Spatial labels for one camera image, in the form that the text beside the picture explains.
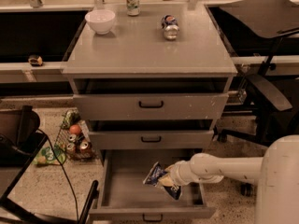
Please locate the white bowl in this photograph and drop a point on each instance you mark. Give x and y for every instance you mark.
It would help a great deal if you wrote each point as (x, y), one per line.
(101, 21)

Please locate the yellow tape measure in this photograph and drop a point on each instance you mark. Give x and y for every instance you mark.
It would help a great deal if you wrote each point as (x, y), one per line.
(35, 60)

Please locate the silver soda can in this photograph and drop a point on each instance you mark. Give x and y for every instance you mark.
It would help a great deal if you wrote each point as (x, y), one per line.
(72, 138)

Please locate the grey bottom drawer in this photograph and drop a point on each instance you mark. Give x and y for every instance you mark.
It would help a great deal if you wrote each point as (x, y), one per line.
(124, 196)

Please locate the grey drawer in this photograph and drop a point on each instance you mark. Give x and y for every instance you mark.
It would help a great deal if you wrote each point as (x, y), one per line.
(151, 134)
(153, 106)
(124, 196)

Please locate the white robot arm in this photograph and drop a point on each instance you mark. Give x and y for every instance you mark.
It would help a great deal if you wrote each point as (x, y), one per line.
(276, 175)

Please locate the grey drawer cabinet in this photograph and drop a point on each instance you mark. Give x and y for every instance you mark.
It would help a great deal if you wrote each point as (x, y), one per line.
(136, 58)

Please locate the green chip bag on floor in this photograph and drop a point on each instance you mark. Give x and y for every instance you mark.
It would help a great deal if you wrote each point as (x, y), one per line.
(50, 156)

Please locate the grey top drawer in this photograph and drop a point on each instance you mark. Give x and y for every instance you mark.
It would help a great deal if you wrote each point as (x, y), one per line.
(153, 106)

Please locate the orange fruit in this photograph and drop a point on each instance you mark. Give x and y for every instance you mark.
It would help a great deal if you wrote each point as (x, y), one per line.
(75, 129)

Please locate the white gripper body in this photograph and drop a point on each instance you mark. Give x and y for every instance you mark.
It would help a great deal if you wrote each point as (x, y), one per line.
(179, 173)

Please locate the orange soda can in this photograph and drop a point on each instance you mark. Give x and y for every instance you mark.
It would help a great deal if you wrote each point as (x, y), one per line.
(71, 148)

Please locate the blue Kettle chip bag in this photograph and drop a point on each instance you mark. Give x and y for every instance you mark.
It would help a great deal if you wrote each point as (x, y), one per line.
(154, 174)

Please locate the grey middle drawer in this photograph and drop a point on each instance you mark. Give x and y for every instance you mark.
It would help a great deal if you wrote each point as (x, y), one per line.
(151, 134)

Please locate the wire basket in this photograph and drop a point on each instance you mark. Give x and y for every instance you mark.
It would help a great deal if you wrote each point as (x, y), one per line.
(62, 141)

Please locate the lying blue Pepsi can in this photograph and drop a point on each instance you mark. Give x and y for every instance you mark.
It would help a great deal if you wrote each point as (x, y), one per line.
(170, 27)

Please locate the green snack bag in basket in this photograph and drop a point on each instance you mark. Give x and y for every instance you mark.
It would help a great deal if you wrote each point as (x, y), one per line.
(71, 117)

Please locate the red soda can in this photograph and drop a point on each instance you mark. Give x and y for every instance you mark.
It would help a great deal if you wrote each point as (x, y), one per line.
(85, 147)

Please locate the black chair left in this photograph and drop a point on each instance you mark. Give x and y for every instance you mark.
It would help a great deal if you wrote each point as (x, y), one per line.
(20, 141)

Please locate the upright green soda can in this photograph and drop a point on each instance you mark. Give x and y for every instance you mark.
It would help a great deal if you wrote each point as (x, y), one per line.
(133, 7)

